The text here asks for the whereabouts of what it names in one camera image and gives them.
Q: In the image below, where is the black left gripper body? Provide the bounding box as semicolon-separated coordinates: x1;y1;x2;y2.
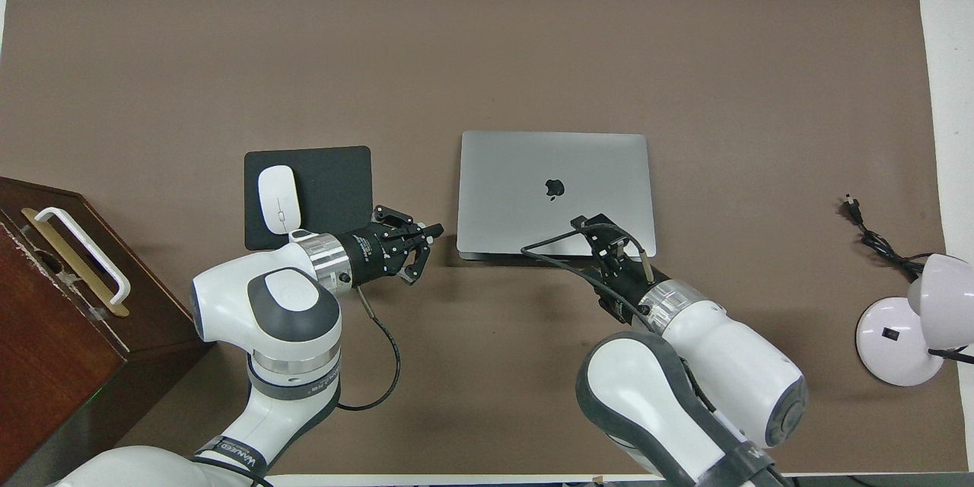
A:
336;205;419;290

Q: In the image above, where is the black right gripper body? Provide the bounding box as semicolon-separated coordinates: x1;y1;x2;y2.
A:
584;240;664;324

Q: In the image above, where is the silver laptop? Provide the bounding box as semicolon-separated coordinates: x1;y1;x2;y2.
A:
457;130;657;263

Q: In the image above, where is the black mouse pad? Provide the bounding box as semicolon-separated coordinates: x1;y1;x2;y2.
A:
243;145;373;252

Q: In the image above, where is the white computer mouse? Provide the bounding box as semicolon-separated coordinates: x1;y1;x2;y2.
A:
257;165;302;234

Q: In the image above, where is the white desk lamp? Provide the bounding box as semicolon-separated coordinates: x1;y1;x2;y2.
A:
855;253;974;387

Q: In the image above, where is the dark wooden box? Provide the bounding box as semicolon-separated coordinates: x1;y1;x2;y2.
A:
0;177;218;484

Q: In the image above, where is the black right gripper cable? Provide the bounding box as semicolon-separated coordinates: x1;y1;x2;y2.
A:
520;222;720;415

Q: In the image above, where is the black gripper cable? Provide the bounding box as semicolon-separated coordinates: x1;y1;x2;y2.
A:
520;222;720;415
337;289;402;412

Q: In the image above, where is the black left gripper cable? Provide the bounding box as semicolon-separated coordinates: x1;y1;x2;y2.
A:
337;289;402;412

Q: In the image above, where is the black lamp power cable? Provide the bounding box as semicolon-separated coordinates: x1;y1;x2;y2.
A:
842;196;928;280

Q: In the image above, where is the white box handle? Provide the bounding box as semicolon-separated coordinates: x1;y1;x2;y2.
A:
34;206;132;305

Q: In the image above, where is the brass handle plate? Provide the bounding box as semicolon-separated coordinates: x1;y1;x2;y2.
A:
21;207;130;318

